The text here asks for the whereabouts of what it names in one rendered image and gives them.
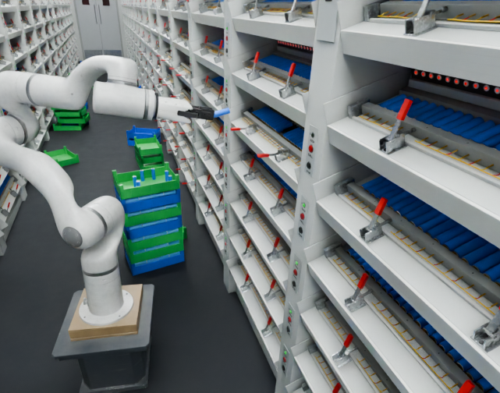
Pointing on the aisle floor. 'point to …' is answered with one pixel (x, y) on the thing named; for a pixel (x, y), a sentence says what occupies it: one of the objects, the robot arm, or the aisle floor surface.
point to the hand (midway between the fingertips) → (206, 113)
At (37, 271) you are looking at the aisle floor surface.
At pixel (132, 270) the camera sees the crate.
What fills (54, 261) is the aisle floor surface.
